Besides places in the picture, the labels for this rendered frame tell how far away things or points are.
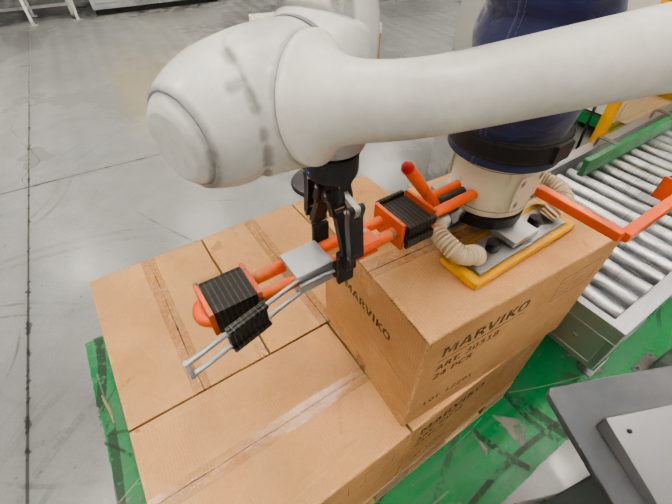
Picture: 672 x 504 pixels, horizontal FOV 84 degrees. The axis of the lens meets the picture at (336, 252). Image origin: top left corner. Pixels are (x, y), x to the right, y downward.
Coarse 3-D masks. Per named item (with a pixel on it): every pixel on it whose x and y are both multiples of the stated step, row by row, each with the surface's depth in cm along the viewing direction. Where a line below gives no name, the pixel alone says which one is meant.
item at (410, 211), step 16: (400, 192) 73; (384, 208) 69; (400, 208) 71; (416, 208) 71; (432, 208) 69; (384, 224) 70; (400, 224) 66; (416, 224) 66; (432, 224) 71; (400, 240) 68; (416, 240) 69
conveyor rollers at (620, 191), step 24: (648, 144) 201; (576, 168) 184; (600, 168) 183; (624, 168) 183; (648, 168) 182; (576, 192) 170; (600, 192) 170; (624, 192) 170; (648, 192) 170; (624, 216) 157; (648, 240) 146; (624, 264) 139; (648, 264) 141; (600, 288) 131; (624, 288) 127; (648, 288) 128
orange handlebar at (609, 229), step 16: (448, 192) 77; (464, 192) 76; (544, 192) 76; (448, 208) 73; (560, 208) 74; (576, 208) 72; (656, 208) 72; (368, 224) 69; (592, 224) 70; (608, 224) 68; (640, 224) 68; (336, 240) 66; (368, 240) 65; (384, 240) 67; (624, 240) 68; (256, 272) 60; (272, 272) 61; (272, 288) 58; (208, 320) 54
